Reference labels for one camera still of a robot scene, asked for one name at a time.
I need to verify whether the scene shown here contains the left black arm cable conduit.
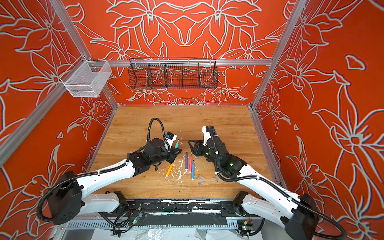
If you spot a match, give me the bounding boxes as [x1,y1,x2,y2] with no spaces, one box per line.
[36,117,167,223]

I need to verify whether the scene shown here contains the orange pen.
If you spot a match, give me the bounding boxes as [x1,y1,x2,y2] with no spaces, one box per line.
[166,164,174,177]

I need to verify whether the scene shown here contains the white mesh basket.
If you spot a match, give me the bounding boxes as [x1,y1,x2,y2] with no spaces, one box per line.
[60,61,112,98]

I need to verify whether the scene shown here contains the blue pen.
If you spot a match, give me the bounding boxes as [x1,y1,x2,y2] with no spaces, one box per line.
[191,161,195,181]

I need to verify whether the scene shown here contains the purple pen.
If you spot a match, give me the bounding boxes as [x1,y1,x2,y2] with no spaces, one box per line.
[185,152,189,171]

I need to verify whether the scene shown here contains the white cable duct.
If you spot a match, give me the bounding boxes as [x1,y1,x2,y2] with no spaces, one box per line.
[65,219,239,231]

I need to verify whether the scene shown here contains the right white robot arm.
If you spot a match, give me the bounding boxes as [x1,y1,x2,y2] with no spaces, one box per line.
[188,137,319,240]

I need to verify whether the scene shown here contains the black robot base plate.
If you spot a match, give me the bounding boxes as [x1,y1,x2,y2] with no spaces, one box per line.
[103,197,256,227]

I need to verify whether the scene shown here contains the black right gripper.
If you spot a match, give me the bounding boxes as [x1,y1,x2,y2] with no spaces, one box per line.
[187,138,222,169]

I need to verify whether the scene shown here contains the horizontal aluminium frame rail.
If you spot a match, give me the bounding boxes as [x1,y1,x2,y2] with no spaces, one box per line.
[106,59,272,67]

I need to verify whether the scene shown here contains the left aluminium frame rail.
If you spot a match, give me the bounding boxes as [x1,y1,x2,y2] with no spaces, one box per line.
[1,83,67,167]

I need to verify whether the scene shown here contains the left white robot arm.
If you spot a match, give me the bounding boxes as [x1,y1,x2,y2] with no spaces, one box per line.
[38,138,182,225]

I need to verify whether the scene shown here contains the right aluminium frame post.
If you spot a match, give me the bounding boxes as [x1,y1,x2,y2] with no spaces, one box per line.
[251,0,307,111]

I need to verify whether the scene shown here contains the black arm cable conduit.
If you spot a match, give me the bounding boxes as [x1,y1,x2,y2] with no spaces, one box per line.
[36,117,167,223]
[209,128,348,240]

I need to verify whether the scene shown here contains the right black arm cable conduit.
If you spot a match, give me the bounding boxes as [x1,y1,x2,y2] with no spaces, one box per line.
[209,128,348,240]

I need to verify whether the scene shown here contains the pink pen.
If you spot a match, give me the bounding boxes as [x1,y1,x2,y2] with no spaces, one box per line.
[188,155,193,174]

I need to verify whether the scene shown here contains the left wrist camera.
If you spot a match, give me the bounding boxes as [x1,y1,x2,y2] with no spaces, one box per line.
[165,132,177,150]

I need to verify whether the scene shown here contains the black wire basket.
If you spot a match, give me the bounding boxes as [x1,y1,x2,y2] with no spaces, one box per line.
[128,58,219,90]

